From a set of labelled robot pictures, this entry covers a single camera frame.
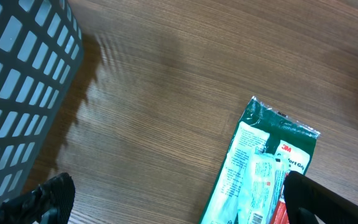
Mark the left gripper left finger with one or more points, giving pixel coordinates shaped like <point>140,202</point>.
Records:
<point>50,202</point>

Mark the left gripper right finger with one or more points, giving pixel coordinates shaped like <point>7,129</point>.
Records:
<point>308,202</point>

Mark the red white tube package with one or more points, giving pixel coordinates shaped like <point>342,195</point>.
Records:
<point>280,213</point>

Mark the green 3M gloves package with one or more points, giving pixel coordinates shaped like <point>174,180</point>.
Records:
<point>261,129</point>

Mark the teal toothbrush package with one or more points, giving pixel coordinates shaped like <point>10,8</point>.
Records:
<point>259,193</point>

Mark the grey plastic mesh basket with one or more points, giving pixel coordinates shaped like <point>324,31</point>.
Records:
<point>41,49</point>

